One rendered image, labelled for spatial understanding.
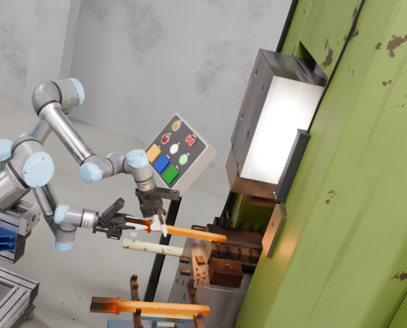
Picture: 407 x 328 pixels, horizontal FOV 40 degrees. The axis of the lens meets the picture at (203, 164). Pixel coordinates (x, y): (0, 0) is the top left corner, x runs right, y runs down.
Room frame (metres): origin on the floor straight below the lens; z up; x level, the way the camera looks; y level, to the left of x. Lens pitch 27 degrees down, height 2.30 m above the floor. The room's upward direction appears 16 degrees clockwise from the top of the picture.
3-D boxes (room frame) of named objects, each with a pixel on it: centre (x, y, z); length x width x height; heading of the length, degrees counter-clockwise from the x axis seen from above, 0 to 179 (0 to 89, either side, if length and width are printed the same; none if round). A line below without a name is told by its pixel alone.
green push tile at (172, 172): (2.35, 0.13, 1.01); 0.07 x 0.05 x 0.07; 37
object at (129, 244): (2.29, 0.05, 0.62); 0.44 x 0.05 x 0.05; 102
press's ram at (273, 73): (1.97, -0.32, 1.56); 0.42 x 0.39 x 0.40; 102
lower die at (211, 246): (2.01, -0.31, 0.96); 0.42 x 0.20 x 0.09; 102
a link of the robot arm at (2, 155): (2.10, 0.85, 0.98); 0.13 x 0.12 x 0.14; 149
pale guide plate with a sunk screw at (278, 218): (1.69, -0.30, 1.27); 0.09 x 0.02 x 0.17; 12
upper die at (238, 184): (2.01, -0.31, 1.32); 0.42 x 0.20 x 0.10; 102
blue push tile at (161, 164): (2.42, 0.19, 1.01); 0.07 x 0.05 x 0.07; 37
